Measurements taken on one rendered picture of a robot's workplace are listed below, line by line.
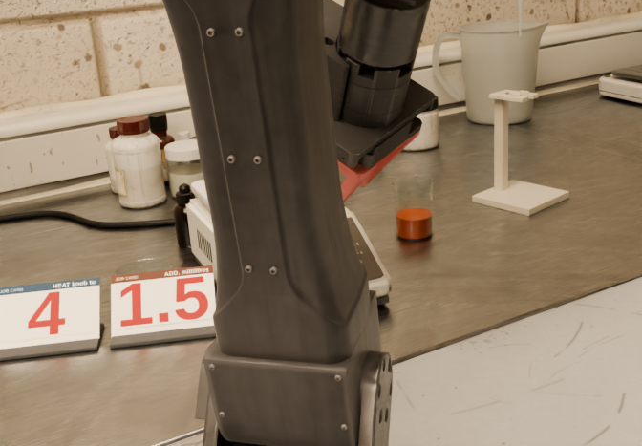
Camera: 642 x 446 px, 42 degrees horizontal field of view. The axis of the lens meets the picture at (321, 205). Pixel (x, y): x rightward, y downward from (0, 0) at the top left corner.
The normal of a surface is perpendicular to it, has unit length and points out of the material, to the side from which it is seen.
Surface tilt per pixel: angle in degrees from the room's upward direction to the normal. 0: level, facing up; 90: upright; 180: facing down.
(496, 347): 0
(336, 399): 99
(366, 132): 31
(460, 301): 0
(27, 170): 90
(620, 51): 90
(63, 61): 90
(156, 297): 40
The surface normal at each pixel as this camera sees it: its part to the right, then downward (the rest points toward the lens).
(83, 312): 0.03, -0.52
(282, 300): -0.25, 0.47
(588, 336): -0.07, -0.94
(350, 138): 0.13, -0.67
